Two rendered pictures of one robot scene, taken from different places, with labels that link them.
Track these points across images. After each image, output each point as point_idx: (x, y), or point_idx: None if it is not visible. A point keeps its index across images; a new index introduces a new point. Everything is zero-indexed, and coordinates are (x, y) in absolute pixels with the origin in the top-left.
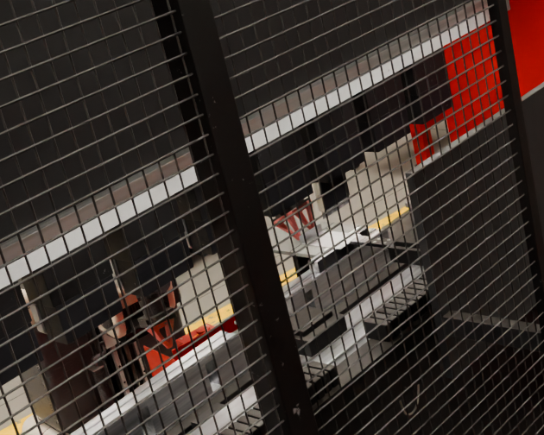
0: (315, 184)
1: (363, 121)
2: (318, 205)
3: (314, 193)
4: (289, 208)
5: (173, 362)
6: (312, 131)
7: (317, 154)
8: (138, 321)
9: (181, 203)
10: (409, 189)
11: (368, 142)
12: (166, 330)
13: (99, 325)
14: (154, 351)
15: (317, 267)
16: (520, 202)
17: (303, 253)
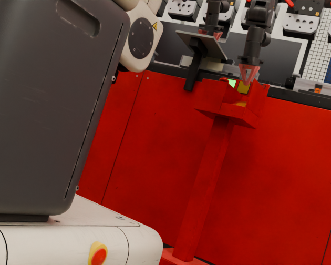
0: (230, 25)
1: (199, 6)
2: (227, 36)
3: (228, 29)
4: (217, 29)
5: (266, 92)
6: (239, 2)
7: (235, 13)
8: (255, 59)
9: (322, 12)
10: (300, 48)
11: (195, 16)
12: (243, 72)
13: (124, 50)
14: (259, 83)
15: (233, 64)
16: (305, 62)
17: (225, 55)
